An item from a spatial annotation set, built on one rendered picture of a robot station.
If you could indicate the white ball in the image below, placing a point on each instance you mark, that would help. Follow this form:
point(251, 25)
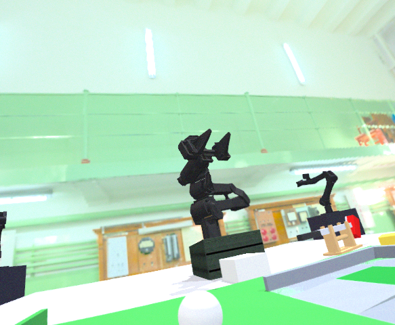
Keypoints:
point(200, 308)

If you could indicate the green flat mat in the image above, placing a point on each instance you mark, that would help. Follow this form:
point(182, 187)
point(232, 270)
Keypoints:
point(243, 303)

